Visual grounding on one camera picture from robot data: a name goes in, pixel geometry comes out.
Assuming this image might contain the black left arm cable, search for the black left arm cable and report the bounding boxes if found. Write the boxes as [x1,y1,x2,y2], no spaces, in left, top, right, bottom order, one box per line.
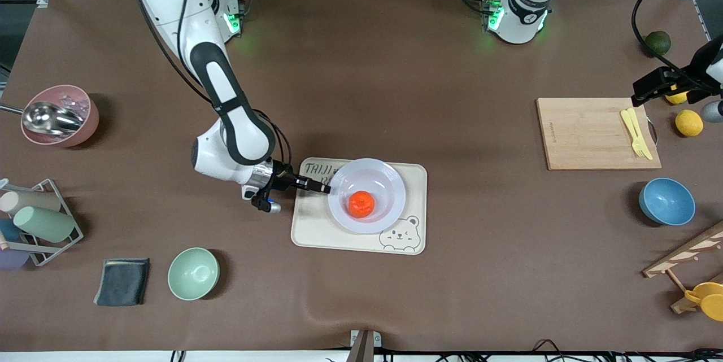
[631,0,723,89]

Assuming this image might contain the grey folded cloth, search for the grey folded cloth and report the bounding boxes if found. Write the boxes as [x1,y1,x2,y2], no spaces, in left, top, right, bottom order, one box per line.
[93,258,151,307]

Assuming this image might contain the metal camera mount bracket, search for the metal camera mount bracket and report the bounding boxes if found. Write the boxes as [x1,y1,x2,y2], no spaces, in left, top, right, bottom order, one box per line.
[346,329,382,362]

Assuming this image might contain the cream bear print tray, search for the cream bear print tray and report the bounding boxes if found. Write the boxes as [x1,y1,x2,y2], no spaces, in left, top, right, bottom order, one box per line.
[290,157,428,255]

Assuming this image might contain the beige cup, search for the beige cup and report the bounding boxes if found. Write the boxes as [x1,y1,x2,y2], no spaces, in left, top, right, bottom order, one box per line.
[0,190,62,216]

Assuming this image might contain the wooden peg rack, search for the wooden peg rack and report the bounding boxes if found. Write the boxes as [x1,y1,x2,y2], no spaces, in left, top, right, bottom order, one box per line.
[642,220,723,315]

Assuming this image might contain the mint green cup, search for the mint green cup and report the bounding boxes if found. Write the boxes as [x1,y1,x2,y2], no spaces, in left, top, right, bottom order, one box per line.
[13,206,76,243]

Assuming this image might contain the mint green bowl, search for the mint green bowl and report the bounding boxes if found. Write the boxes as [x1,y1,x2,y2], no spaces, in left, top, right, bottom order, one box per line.
[167,247,220,301]

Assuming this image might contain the shiny metal scoop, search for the shiny metal scoop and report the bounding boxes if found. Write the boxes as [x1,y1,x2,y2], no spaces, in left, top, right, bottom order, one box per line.
[0,101,85,138]

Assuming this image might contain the clear plastic ice cubes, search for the clear plastic ice cubes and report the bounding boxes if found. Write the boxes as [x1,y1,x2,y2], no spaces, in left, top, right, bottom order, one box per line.
[54,94,91,118]

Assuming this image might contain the wooden cutting board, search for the wooden cutting board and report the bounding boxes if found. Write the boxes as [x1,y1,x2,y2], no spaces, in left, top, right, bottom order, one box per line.
[535,97,662,171]

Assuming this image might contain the yellow plastic knife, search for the yellow plastic knife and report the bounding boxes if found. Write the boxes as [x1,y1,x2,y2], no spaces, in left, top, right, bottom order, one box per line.
[627,107,654,161]

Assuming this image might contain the purple cup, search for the purple cup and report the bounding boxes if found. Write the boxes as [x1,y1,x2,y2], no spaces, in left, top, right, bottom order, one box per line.
[0,248,31,271]

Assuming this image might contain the pink bowl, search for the pink bowl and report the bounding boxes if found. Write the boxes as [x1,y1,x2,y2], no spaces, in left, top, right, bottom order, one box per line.
[20,85,100,148]

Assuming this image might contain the blue cup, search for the blue cup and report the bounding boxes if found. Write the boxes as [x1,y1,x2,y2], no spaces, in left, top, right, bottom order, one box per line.
[0,217,23,242]

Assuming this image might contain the dark green lime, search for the dark green lime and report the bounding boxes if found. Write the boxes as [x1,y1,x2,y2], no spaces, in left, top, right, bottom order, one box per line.
[644,30,672,58]

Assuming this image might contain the yellow mug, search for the yellow mug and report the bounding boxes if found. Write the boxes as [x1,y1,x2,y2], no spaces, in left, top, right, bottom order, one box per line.
[684,281,723,322]

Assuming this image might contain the orange fruit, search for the orange fruit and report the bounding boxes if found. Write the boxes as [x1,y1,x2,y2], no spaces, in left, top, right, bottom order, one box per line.
[347,190,376,219]

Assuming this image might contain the white round plate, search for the white round plate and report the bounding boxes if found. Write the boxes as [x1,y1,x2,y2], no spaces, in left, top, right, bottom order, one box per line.
[328,158,407,235]

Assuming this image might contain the blue bowl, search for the blue bowl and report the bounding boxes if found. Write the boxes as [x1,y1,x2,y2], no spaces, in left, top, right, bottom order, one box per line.
[639,177,696,226]

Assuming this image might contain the white wire cup rack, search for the white wire cup rack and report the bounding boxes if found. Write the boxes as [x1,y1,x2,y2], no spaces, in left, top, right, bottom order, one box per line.
[0,178,85,267]

